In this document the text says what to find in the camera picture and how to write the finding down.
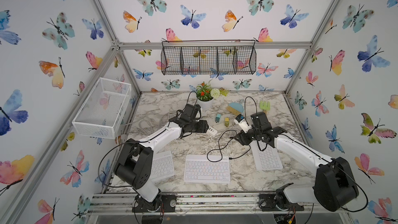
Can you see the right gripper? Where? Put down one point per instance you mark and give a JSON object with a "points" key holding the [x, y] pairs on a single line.
{"points": [[241, 137]]}

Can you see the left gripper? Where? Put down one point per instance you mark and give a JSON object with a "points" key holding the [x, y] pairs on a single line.
{"points": [[203, 128]]}

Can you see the white power strip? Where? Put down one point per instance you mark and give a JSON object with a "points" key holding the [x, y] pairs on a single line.
{"points": [[212, 131]]}

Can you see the white keyboard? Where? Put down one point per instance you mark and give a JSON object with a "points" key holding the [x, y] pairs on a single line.
{"points": [[162, 166], [205, 169], [266, 158]]}

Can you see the teal USB charger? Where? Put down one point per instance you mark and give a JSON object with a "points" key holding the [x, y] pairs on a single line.
{"points": [[218, 117]]}

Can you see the yellow USB charger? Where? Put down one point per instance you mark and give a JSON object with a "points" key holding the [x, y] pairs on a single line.
{"points": [[226, 122]]}

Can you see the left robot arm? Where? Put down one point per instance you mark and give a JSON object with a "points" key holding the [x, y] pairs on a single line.
{"points": [[135, 160]]}

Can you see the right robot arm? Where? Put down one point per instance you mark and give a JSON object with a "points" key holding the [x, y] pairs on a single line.
{"points": [[334, 184]]}

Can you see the potted artificial plant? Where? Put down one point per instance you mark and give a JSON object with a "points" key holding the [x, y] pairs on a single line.
{"points": [[206, 94]]}

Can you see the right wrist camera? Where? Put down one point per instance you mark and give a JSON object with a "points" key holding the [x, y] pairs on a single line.
{"points": [[242, 123]]}

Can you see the black wire wall basket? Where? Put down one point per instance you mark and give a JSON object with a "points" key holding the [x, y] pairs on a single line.
{"points": [[207, 57]]}

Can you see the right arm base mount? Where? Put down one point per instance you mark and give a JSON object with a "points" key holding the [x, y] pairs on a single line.
{"points": [[277, 201]]}

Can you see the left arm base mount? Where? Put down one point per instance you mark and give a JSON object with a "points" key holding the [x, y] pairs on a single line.
{"points": [[162, 203]]}

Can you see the white mesh wall basket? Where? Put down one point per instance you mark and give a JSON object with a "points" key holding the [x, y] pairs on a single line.
{"points": [[101, 114]]}

